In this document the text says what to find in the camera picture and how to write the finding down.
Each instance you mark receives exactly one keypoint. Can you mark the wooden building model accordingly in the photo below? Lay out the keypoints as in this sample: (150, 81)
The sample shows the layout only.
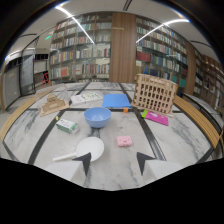
(53, 104)

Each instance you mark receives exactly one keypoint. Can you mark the green and white carton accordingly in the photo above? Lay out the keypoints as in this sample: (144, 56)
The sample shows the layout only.
(67, 126)

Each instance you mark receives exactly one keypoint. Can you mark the magenta book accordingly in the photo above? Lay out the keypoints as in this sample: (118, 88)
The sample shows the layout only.
(157, 117)

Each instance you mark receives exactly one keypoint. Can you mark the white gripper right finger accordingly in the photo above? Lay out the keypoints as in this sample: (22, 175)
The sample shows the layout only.
(156, 167)

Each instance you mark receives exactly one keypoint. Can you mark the bookshelf wall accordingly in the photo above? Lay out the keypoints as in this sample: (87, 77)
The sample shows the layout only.
(80, 50)
(163, 53)

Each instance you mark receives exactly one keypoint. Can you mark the blue flat board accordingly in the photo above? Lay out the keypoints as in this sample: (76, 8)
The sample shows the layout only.
(116, 100)

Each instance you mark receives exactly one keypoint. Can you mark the white flat spoon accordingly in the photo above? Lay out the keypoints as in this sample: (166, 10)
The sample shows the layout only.
(87, 148)

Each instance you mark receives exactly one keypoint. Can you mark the right bookshelf wall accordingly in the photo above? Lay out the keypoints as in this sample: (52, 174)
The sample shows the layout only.
(163, 53)

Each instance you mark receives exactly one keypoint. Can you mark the wooden wall panel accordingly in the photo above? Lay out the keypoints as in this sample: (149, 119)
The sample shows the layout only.
(123, 47)

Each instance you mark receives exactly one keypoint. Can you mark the green flat item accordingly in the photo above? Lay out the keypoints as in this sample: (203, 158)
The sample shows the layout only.
(144, 113)

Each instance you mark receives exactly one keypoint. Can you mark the small orange cube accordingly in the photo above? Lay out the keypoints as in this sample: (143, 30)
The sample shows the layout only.
(125, 110)

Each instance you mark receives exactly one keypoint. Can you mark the left bookshelf wall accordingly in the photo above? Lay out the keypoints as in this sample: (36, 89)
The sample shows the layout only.
(80, 50)

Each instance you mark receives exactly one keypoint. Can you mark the pink rectangular block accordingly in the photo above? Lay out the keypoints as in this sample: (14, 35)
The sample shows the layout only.
(124, 141)

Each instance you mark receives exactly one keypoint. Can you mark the wooden lattice crate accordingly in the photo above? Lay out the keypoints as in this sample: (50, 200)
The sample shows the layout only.
(154, 93)

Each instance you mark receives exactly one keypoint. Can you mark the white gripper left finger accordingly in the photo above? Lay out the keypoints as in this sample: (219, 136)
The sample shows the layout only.
(71, 168)

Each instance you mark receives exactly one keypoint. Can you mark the blue bowl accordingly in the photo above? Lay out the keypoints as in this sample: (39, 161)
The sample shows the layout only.
(97, 116)

